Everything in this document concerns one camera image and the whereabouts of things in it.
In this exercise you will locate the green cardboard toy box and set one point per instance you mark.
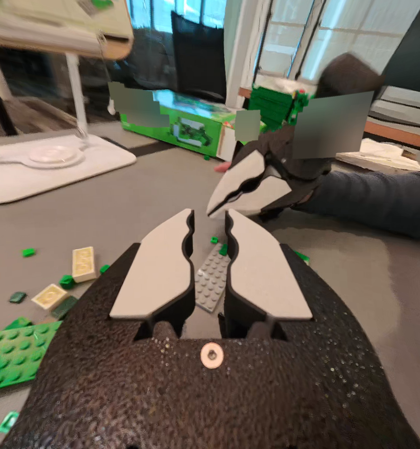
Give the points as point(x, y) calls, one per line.
point(192, 129)

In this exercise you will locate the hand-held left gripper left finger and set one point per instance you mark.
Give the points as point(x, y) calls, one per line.
point(153, 270)

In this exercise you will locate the small dark green brick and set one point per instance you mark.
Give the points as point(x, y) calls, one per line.
point(17, 297)

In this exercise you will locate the person's right forearm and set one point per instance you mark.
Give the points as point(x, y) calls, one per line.
point(371, 200)

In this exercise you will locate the cream toy brick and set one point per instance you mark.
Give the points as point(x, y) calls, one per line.
point(84, 265)
point(49, 296)

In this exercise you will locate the green toy brick build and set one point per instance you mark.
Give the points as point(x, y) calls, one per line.
point(269, 105)

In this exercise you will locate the grey studded plate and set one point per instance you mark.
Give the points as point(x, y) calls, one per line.
point(211, 277)

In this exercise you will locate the white paper booklet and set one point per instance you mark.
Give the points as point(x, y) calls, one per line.
point(381, 154)

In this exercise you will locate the wooden bench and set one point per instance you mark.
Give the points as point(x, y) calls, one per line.
point(399, 135)

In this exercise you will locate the raised light wooden shelf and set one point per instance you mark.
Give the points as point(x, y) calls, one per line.
point(55, 31)

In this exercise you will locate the grey desk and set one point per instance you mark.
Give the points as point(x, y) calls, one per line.
point(353, 280)

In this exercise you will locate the green flat toy plate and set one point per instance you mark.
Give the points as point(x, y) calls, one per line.
point(19, 323)

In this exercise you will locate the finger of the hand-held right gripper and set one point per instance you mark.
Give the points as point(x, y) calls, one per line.
point(243, 172)
point(266, 194)

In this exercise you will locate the dark green flat brick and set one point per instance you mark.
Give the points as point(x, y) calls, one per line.
point(65, 307)

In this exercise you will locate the white stand base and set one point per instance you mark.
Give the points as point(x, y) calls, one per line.
point(55, 165)

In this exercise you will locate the white stand pole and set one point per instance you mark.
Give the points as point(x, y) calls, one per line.
point(77, 94)

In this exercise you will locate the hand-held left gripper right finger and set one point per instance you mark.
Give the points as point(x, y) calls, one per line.
point(262, 277)

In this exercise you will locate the large green studded baseplate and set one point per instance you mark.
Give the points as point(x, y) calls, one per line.
point(13, 354)

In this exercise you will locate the window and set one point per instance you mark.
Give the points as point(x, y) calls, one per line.
point(353, 21)

